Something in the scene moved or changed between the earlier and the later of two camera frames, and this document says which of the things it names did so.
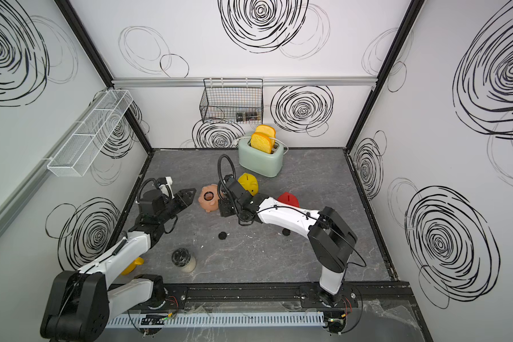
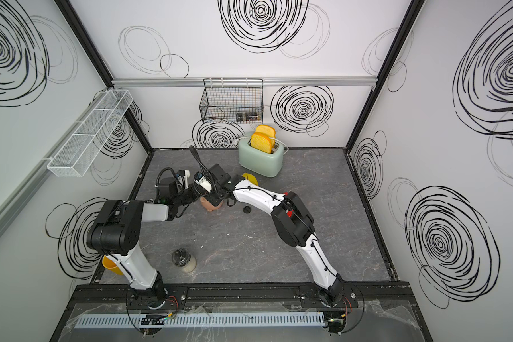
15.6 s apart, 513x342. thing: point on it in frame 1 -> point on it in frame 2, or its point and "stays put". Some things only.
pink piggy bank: (209, 197) stays put
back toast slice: (266, 130) stays put
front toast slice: (261, 142) stays put
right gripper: (224, 211) -> (211, 197)
